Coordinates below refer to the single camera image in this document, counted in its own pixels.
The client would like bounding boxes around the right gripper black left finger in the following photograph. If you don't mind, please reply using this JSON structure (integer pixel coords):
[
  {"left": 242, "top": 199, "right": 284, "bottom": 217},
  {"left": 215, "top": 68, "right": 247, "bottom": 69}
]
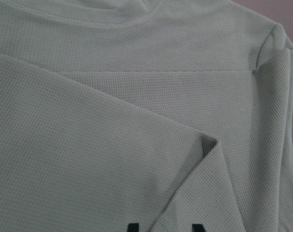
[{"left": 127, "top": 223, "right": 139, "bottom": 232}]

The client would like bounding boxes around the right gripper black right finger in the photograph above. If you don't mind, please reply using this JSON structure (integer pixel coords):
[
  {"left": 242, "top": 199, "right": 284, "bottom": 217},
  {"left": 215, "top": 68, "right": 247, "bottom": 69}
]
[{"left": 191, "top": 224, "right": 206, "bottom": 232}]

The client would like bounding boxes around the olive green long-sleeve shirt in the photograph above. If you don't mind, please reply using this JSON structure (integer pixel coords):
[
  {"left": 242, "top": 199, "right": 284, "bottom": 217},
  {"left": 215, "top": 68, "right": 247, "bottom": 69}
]
[{"left": 0, "top": 0, "right": 293, "bottom": 232}]

